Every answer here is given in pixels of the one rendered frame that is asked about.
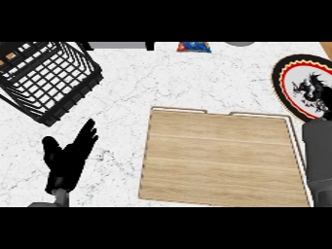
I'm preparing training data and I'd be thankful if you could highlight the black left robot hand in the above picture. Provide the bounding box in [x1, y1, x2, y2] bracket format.
[40, 118, 100, 195]

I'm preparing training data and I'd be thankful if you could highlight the plate with dragon print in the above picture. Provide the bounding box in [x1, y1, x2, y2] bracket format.
[270, 53, 332, 124]

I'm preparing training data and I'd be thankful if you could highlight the pale wooden tray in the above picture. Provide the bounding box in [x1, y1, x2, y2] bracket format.
[137, 106, 314, 208]

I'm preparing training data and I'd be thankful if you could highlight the grey round object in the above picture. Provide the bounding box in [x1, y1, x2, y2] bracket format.
[223, 42, 255, 48]

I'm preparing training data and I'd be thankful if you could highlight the blue and orange packet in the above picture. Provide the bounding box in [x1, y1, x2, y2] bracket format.
[176, 42, 213, 53]

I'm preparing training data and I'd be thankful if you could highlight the grey flat appliance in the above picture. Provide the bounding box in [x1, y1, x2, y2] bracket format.
[80, 42, 157, 52]

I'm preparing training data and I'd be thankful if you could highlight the black wire basket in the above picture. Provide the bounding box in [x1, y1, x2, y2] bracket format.
[0, 42, 105, 127]

